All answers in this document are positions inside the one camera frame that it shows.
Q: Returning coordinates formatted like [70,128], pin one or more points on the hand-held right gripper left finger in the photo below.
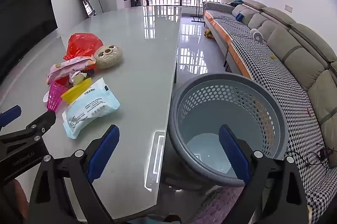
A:
[102,153]

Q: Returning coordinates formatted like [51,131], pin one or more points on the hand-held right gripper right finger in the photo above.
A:
[234,153]

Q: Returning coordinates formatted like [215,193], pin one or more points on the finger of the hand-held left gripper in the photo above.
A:
[10,114]
[43,121]

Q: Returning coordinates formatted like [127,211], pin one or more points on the pink plastic mini basket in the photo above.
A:
[55,96]

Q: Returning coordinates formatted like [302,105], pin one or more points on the yellow plastic piece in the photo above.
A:
[76,91]

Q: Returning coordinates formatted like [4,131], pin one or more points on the white wet wipes packet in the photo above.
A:
[89,108]

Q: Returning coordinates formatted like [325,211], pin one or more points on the white paper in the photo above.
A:
[77,77]

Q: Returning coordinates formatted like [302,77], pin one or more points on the pink snack wrapper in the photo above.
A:
[68,66]

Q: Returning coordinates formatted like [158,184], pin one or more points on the grey perforated basket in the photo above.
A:
[184,97]

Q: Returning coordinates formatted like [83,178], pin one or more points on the person's left forearm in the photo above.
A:
[13,200]

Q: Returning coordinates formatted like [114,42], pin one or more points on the purple rug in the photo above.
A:
[218,203]

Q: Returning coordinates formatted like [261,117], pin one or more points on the dark toy figure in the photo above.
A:
[87,72]

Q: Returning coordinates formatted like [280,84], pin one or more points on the red plastic bag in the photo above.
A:
[81,45]

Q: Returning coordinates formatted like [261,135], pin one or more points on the black television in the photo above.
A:
[23,23]

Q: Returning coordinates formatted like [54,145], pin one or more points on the houndstooth sofa cover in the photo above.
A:
[263,66]

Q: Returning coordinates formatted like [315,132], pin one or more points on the round beige plush toy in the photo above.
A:
[109,55]

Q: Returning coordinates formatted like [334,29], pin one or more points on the colourful ball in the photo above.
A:
[208,34]

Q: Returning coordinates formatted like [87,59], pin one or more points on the grey sofa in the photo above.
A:
[297,47]

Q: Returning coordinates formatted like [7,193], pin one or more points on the black chair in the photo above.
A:
[142,1]

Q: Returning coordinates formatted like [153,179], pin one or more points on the white wall socket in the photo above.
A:
[288,8]

